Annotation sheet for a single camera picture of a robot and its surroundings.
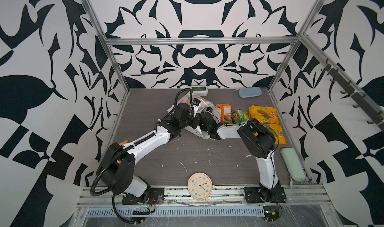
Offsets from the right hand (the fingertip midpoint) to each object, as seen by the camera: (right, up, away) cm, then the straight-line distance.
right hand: (193, 119), depth 99 cm
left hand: (+4, +6, -17) cm, 18 cm away
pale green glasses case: (+54, -22, -17) cm, 61 cm away
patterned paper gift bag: (+3, +10, -26) cm, 28 cm away
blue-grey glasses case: (+42, +19, +17) cm, 49 cm away
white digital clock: (+6, +20, +17) cm, 27 cm away
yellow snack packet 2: (+51, -6, -7) cm, 52 cm away
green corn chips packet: (+31, +1, +3) cm, 31 cm away
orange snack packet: (+22, +5, +5) cm, 23 cm away
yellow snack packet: (+48, +3, +1) cm, 48 cm away
